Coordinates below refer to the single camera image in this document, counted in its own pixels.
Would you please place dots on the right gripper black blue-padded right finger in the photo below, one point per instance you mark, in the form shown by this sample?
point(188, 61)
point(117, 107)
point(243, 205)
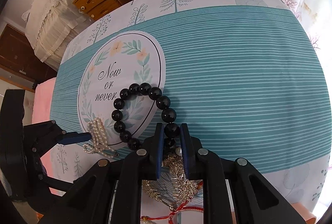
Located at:
point(201, 164)

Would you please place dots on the pink bed sheet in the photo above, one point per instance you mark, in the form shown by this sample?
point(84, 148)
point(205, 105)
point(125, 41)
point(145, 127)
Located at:
point(41, 112)

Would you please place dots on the white lace covered furniture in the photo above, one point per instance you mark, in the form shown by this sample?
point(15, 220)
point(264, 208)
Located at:
point(50, 27)

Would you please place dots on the gold chain tassel jewelry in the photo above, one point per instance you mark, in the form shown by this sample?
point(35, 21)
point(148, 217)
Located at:
point(172, 188)

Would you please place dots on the pink plastic jewelry tray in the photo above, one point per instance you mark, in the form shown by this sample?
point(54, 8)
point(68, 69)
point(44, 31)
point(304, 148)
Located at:
point(308, 216)

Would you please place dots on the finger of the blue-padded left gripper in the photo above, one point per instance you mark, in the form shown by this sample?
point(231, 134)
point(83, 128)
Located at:
point(74, 138)

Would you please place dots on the dark brown wooden door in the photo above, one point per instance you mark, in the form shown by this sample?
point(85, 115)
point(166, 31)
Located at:
point(17, 57)

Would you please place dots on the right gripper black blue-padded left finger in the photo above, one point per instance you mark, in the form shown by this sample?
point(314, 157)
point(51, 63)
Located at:
point(130, 172)

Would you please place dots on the teal striped printed tablecloth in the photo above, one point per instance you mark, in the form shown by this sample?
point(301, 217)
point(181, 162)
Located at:
point(242, 74)

